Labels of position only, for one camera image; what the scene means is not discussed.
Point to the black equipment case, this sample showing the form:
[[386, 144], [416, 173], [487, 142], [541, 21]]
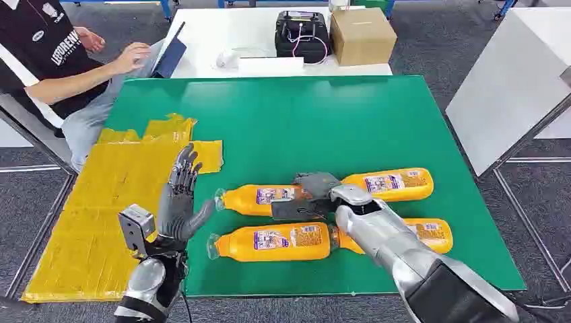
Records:
[[301, 44]]

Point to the orange drink bottle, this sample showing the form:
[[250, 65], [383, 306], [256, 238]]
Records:
[[415, 183], [241, 244], [243, 199], [435, 236]]

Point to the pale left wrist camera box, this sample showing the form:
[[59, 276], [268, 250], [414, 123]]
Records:
[[136, 225]]

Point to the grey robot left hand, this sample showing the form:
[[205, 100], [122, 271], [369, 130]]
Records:
[[176, 214]]

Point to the grey metal frame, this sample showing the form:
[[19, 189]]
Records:
[[42, 147], [531, 209]]

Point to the green table mat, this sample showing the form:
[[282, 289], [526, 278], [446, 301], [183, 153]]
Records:
[[312, 129]]

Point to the yellow plastic sheet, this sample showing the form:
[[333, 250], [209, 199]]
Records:
[[107, 214]]

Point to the person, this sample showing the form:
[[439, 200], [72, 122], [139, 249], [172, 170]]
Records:
[[44, 49]]

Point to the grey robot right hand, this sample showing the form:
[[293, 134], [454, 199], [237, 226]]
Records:
[[314, 183]]

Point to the person's left hand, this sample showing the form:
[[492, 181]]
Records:
[[91, 40]]

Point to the large white board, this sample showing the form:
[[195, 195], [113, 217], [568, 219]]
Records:
[[508, 84]]

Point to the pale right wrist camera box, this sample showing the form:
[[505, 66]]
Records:
[[352, 194]]

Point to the white computer mouse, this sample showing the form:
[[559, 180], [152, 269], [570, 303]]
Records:
[[226, 59]]

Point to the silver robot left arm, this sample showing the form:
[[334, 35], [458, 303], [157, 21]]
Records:
[[149, 285]]

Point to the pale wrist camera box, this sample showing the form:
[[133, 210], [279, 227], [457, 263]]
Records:
[[136, 225], [352, 194]]

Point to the brown cardboard box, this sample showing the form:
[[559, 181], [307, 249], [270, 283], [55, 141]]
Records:
[[361, 38]]

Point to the person's right hand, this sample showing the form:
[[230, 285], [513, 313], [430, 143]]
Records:
[[133, 57]]

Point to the white table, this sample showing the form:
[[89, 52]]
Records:
[[223, 31]]

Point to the flat white box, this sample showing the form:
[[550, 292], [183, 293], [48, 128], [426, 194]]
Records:
[[270, 67]]

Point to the dark blue tablet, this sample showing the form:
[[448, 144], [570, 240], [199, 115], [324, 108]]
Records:
[[171, 55]]

